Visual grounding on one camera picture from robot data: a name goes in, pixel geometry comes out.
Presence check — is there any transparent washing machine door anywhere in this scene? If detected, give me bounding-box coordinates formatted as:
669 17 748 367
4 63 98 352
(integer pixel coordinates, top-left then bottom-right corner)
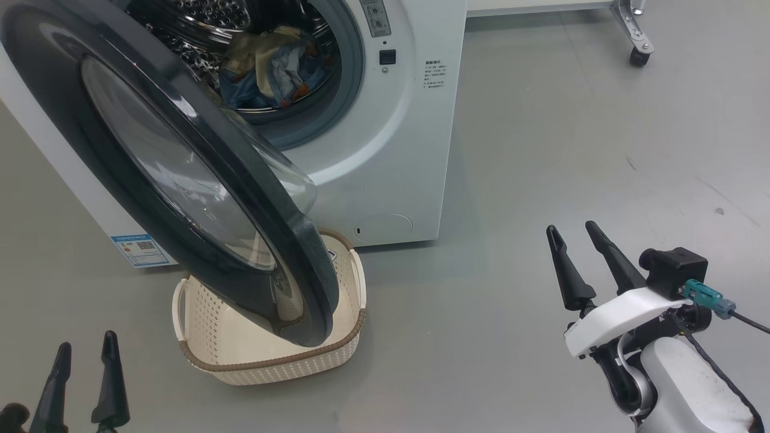
0 0 340 348

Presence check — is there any grey metal caster leg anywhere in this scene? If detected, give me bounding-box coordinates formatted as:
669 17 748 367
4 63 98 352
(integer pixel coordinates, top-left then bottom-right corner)
611 0 655 68

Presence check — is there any teal plug black cable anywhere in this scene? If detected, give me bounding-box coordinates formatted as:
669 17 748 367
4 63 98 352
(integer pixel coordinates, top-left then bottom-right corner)
683 278 770 335

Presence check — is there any black sleeved arm cable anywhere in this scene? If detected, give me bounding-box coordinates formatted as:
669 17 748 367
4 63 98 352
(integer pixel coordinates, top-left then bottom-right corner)
668 313 766 433

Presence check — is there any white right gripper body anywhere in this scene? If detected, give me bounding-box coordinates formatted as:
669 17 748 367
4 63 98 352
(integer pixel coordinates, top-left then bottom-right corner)
564 287 692 360

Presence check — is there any white front-load washing machine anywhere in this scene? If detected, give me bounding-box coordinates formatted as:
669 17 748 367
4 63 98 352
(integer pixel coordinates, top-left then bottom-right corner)
0 0 469 269

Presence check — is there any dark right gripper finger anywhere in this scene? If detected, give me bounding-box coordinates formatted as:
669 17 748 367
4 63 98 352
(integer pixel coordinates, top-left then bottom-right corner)
546 225 597 312
585 221 647 295

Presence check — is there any blue energy label sticker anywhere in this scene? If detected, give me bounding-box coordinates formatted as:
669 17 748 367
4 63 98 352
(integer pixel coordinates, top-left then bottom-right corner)
111 233 171 268

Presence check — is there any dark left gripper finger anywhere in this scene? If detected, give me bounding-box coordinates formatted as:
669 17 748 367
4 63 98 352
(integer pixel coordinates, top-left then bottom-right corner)
29 343 72 433
91 330 131 429

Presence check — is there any cream perforated laundry basket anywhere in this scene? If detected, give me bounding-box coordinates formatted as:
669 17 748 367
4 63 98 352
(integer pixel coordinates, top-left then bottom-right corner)
172 230 368 385

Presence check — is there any grey warning label sticker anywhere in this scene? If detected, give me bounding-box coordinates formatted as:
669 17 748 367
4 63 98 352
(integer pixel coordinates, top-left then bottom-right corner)
360 0 392 38

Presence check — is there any blue bear-print garment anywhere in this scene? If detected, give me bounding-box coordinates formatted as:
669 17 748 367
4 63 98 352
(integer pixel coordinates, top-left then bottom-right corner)
251 27 329 103
220 63 274 110

